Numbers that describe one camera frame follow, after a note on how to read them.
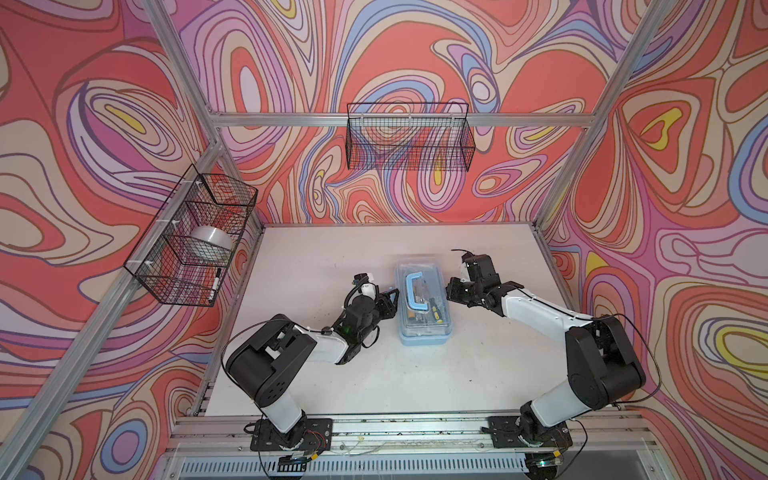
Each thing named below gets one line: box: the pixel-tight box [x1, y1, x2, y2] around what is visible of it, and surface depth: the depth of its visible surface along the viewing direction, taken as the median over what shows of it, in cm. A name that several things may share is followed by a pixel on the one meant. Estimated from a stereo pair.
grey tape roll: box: [188, 226, 234, 261], surface depth 74 cm
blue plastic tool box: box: [396, 261, 453, 346], surface depth 86 cm
